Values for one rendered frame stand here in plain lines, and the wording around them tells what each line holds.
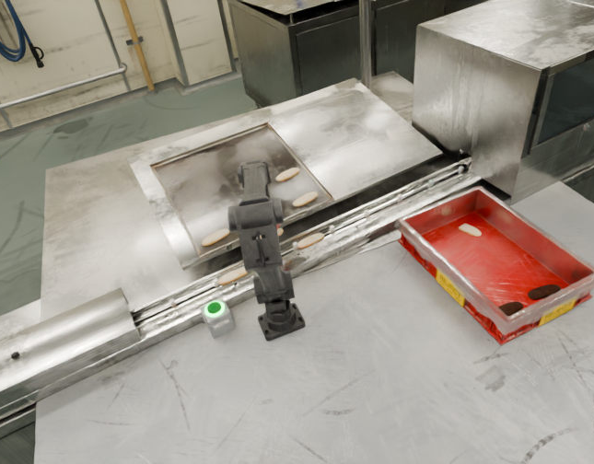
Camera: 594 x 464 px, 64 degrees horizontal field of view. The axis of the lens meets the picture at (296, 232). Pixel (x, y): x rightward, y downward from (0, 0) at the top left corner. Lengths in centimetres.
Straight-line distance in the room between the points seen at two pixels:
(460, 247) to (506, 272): 16
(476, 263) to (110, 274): 118
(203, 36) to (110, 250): 331
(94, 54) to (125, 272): 348
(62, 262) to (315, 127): 107
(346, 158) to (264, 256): 95
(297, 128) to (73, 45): 326
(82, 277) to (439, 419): 120
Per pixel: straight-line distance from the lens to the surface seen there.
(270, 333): 135
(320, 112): 204
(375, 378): 127
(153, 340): 143
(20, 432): 158
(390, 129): 197
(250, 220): 92
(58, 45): 491
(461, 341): 135
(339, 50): 338
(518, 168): 169
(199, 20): 480
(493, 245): 161
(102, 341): 139
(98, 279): 172
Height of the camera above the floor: 190
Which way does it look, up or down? 41 degrees down
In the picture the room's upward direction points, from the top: 9 degrees counter-clockwise
